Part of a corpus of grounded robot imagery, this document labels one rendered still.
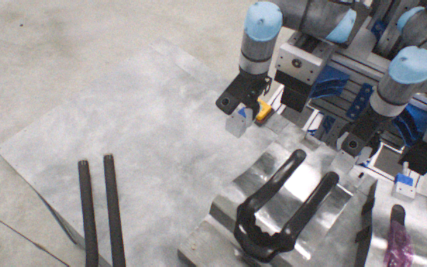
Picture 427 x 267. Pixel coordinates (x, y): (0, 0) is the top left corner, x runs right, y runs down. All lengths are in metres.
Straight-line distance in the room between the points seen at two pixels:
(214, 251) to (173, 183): 0.25
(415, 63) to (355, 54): 0.53
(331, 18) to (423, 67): 0.21
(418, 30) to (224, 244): 0.68
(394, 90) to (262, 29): 0.30
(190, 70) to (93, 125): 0.39
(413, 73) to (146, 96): 0.82
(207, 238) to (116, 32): 2.02
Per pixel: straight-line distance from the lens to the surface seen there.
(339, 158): 1.10
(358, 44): 1.41
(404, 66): 0.86
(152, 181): 1.13
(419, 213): 1.21
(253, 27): 0.82
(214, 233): 1.00
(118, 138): 1.22
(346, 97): 1.42
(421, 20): 1.01
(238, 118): 1.06
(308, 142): 1.18
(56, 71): 2.61
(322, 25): 0.91
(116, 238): 0.97
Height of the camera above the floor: 1.80
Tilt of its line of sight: 56 degrees down
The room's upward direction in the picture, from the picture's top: 6 degrees clockwise
